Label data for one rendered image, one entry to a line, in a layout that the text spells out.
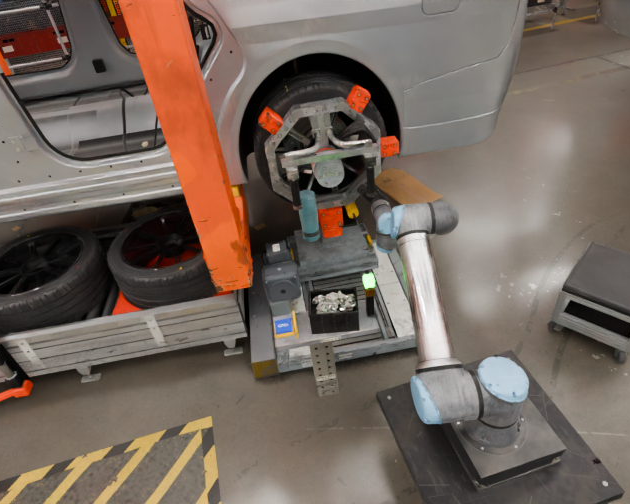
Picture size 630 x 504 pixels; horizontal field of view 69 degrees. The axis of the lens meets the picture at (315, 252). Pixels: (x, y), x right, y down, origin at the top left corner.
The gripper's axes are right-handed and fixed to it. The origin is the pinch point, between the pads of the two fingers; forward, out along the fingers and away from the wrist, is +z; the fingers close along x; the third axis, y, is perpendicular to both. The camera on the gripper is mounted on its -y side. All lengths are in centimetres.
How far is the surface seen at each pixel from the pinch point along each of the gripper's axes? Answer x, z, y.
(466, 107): 59, 2, 14
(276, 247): -51, -13, -22
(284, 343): -51, -79, -25
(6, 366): -159, -46, -106
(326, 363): -55, -77, 1
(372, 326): -25, -79, 1
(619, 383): 18, -99, 108
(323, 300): -30, -71, -20
